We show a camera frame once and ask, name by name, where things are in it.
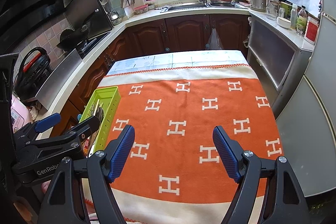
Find left hand holding gripper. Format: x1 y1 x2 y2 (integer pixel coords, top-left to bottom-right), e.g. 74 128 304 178
14 180 51 223

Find grey side cabinet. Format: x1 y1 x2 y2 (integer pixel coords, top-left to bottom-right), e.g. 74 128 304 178
246 10 314 118

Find brown wooden kitchen cabinets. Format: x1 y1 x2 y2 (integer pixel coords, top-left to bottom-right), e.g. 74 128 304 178
49 13 251 135

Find lime green plastic tray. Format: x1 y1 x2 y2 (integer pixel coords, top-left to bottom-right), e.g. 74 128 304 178
79 86 121 156

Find steel ladle spoon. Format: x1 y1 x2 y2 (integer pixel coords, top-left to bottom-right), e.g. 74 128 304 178
94 107 104 124

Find white bowl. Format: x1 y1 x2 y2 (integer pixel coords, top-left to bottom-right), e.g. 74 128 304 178
276 16 291 30

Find black rice cooker red handle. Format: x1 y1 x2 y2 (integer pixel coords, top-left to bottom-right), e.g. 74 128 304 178
14 47 52 101

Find red white canister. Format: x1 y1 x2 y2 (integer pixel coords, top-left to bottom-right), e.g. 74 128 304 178
304 16 319 45

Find orange blanket with H pattern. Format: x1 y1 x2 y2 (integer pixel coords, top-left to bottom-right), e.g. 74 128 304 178
99 64 283 223

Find pink appliance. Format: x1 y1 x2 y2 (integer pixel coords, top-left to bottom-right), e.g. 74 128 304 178
11 95 33 133

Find white plastic bag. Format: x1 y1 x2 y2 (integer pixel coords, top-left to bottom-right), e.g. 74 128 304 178
206 28 224 50

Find black wok pan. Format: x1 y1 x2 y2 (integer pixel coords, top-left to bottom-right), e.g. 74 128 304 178
57 9 100 51

